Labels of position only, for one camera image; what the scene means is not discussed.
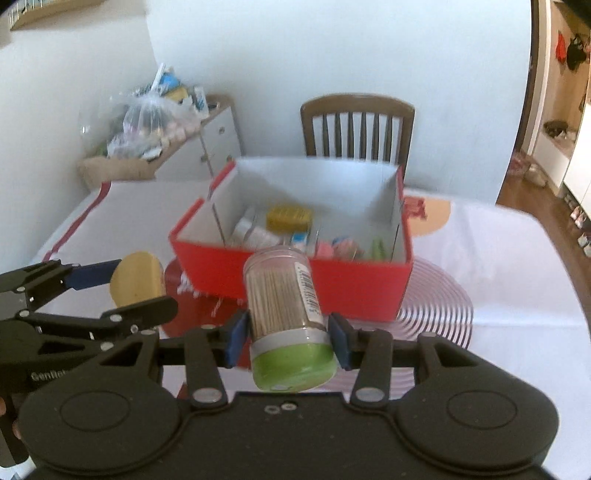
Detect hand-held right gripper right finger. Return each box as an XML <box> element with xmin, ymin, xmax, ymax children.
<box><xmin>327</xmin><ymin>311</ymin><xmax>497</xmax><ymax>410</ymax></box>

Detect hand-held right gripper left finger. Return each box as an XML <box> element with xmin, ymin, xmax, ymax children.
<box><xmin>95</xmin><ymin>310</ymin><xmax>252</xmax><ymax>410</ymax></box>

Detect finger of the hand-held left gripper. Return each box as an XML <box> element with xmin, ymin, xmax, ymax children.
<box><xmin>0</xmin><ymin>260</ymin><xmax>123</xmax><ymax>319</ymax></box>
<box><xmin>16</xmin><ymin>295</ymin><xmax>179</xmax><ymax>344</ymax></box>

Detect yellow round disc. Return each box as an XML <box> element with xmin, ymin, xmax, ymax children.
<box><xmin>109</xmin><ymin>251</ymin><xmax>166</xmax><ymax>308</ymax></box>

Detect red cardboard box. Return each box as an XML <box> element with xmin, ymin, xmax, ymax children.
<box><xmin>168</xmin><ymin>157</ymin><xmax>414</xmax><ymax>322</ymax></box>

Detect toothpick jar with green lid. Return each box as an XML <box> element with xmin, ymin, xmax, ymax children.
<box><xmin>242</xmin><ymin>246</ymin><xmax>337</xmax><ymax>393</ymax></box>

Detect doll with pink head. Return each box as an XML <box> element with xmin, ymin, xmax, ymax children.
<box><xmin>332</xmin><ymin>237</ymin><xmax>365</xmax><ymax>260</ymax></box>

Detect clear bottle with silver label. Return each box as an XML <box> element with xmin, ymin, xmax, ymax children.
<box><xmin>247</xmin><ymin>228</ymin><xmax>282</xmax><ymax>248</ymax></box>

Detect white bottle with green label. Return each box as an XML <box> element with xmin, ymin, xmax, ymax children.
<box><xmin>231</xmin><ymin>208</ymin><xmax>257</xmax><ymax>245</ymax></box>

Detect small yellow box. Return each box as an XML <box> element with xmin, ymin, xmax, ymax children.
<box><xmin>266</xmin><ymin>205</ymin><xmax>312</xmax><ymax>236</ymax></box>

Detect person's left hand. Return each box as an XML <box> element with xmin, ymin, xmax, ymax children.
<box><xmin>0</xmin><ymin>396</ymin><xmax>23</xmax><ymax>441</ymax></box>

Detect clear plastic bag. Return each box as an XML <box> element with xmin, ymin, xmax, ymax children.
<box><xmin>107</xmin><ymin>95</ymin><xmax>201</xmax><ymax>160</ymax></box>

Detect white drawer cabinet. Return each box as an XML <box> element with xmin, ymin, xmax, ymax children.
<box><xmin>154</xmin><ymin>95</ymin><xmax>243</xmax><ymax>183</ymax></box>

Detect blue yellow packet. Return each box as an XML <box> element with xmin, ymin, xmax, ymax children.
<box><xmin>159</xmin><ymin>69</ymin><xmax>195</xmax><ymax>104</ymax></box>

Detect wooden chair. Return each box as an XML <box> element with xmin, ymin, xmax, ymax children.
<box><xmin>300</xmin><ymin>93</ymin><xmax>415</xmax><ymax>166</ymax></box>

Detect red doormat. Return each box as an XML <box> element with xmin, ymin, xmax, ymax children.
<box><xmin>510</xmin><ymin>152</ymin><xmax>536</xmax><ymax>178</ymax></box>

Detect row of shoes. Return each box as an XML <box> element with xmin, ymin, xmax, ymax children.
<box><xmin>563</xmin><ymin>194</ymin><xmax>591</xmax><ymax>257</ymax></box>

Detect white wardrobe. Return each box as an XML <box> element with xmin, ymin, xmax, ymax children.
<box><xmin>526</xmin><ymin>0</ymin><xmax>591</xmax><ymax>217</ymax></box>

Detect black hanging bag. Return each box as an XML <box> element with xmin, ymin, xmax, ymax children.
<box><xmin>567</xmin><ymin>34</ymin><xmax>587</xmax><ymax>70</ymax></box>

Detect wooden wall shelf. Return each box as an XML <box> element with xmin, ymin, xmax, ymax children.
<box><xmin>7</xmin><ymin>0</ymin><xmax>105</xmax><ymax>31</ymax></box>

